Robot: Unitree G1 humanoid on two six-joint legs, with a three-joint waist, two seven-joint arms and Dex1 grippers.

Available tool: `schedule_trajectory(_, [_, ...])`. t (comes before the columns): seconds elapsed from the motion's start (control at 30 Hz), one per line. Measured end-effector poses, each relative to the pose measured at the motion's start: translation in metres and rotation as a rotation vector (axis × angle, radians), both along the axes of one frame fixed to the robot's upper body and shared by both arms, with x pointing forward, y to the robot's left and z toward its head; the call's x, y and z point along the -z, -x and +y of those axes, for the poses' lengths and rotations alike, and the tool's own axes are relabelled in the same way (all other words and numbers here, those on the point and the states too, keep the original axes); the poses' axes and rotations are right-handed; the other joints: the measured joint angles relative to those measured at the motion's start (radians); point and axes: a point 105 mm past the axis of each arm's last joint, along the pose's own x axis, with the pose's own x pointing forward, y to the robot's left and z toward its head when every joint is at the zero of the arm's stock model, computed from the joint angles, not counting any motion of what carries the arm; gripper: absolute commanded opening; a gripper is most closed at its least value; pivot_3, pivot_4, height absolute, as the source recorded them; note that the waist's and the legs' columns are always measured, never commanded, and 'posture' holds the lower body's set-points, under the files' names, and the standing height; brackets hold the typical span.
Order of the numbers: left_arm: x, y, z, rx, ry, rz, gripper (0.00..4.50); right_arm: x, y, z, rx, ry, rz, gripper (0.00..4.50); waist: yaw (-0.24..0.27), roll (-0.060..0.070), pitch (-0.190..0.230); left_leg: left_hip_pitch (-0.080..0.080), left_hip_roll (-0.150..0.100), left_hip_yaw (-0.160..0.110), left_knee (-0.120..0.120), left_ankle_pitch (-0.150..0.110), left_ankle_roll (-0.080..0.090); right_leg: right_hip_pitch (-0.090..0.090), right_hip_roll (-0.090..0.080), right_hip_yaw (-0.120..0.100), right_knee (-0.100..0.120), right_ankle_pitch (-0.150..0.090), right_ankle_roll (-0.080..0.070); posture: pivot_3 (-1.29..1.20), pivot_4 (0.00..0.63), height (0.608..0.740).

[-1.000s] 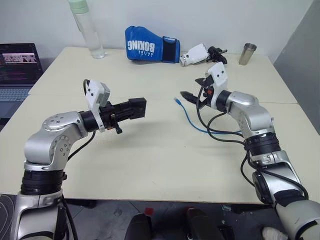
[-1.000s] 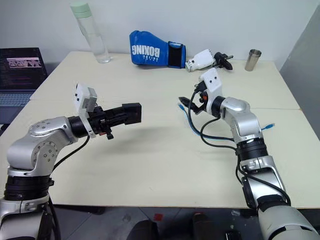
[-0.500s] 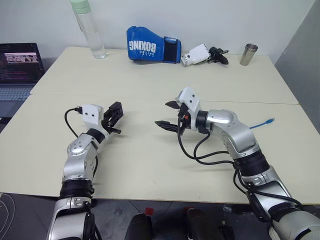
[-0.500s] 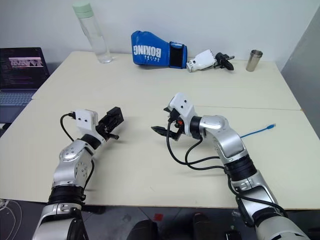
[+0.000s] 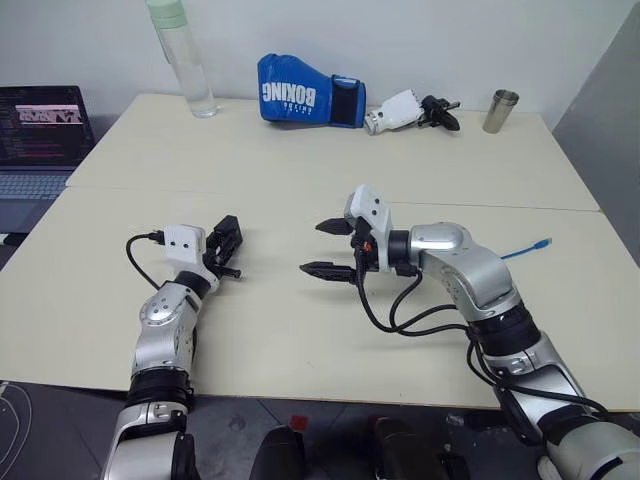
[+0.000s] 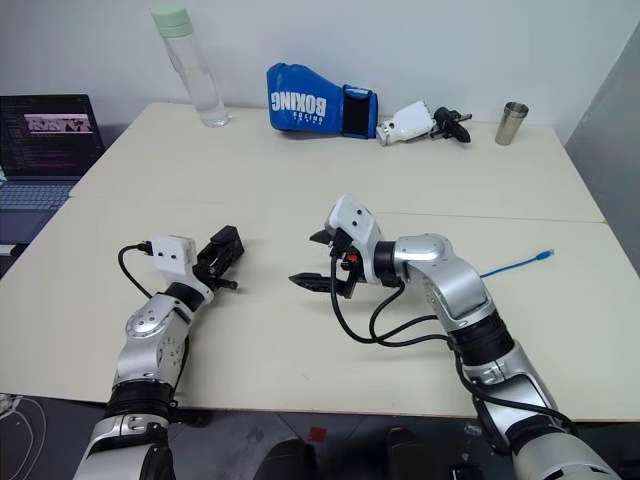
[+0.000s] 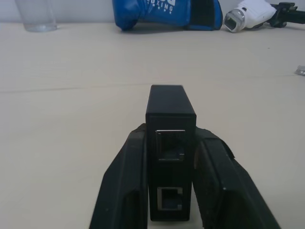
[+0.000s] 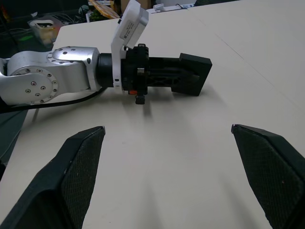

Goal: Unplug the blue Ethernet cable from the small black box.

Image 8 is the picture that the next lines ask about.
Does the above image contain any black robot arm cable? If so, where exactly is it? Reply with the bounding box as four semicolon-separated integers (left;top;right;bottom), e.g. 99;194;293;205
0;87;106;114

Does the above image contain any dark grey panel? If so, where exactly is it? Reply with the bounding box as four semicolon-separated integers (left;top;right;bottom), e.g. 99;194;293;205
0;109;28;165

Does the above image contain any clear plastic storage container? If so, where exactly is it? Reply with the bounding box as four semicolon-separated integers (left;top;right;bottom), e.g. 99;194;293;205
27;18;61;46

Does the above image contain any green leafy object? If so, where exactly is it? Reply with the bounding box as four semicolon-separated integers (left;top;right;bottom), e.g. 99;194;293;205
85;9;107;22

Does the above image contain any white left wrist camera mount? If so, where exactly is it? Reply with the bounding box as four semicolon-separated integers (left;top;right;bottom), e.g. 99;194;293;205
110;0;150;94

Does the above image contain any yellow patterned flat object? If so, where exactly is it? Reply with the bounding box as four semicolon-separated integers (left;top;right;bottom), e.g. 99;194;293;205
87;0;121;19

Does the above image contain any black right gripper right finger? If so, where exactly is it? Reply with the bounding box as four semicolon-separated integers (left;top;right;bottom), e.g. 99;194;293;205
231;124;305;229

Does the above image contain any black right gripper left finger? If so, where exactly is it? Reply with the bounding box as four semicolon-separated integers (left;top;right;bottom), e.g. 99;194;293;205
0;125;106;229

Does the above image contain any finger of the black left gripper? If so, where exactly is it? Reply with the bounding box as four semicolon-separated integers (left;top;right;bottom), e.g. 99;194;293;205
148;52;213;78
147;69;208;97

